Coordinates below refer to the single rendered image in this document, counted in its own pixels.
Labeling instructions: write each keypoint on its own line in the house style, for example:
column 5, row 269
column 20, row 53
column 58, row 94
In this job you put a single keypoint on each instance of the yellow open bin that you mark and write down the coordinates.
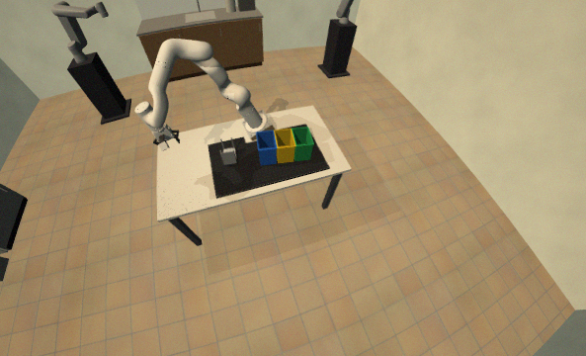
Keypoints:
column 285, row 145

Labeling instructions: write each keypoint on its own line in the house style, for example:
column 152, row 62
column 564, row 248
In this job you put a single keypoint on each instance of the green bin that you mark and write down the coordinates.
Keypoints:
column 302, row 136

